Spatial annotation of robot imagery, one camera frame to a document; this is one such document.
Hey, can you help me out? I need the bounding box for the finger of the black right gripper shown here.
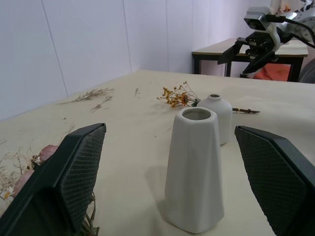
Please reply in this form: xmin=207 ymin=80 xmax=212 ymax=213
xmin=240 ymin=52 xmax=276 ymax=79
xmin=217 ymin=37 xmax=250 ymax=65

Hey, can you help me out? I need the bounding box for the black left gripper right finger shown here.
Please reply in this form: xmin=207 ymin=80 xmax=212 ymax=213
xmin=234 ymin=125 xmax=315 ymax=236

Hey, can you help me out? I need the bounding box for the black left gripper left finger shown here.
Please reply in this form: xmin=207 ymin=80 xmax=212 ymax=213
xmin=0 ymin=122 xmax=107 ymax=236

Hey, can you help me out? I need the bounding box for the small round white vase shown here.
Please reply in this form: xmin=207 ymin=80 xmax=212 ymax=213
xmin=196 ymin=94 xmax=233 ymax=146

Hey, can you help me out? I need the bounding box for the tall white faceted vase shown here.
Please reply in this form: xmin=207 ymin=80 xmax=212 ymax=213
xmin=164 ymin=107 xmax=225 ymax=234

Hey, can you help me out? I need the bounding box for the orange red cloth bundle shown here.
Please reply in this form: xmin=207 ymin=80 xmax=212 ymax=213
xmin=252 ymin=63 xmax=290 ymax=82

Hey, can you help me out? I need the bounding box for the pink rose dried bouquet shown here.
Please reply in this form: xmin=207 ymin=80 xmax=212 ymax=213
xmin=0 ymin=141 xmax=100 ymax=236

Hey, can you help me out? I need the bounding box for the floral print curtain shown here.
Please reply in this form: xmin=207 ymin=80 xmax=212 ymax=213
xmin=271 ymin=0 xmax=315 ymax=16

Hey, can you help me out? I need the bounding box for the grey rounded chair back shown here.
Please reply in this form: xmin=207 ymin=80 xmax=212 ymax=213
xmin=299 ymin=59 xmax=315 ymax=85

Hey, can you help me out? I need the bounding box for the orange dried flower sprig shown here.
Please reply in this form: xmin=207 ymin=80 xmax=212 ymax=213
xmin=157 ymin=80 xmax=261 ymax=115

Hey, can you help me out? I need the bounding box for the short beige dried sprig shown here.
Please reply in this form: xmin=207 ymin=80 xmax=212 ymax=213
xmin=90 ymin=95 xmax=113 ymax=113

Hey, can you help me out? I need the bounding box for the long beige dried sprig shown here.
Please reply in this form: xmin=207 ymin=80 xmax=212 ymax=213
xmin=56 ymin=88 xmax=115 ymax=105

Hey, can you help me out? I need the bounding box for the beige table with black frame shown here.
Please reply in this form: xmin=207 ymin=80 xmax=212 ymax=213
xmin=191 ymin=38 xmax=309 ymax=83

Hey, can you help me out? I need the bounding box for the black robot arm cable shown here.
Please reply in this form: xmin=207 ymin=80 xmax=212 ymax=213
xmin=266 ymin=14 xmax=315 ymax=49

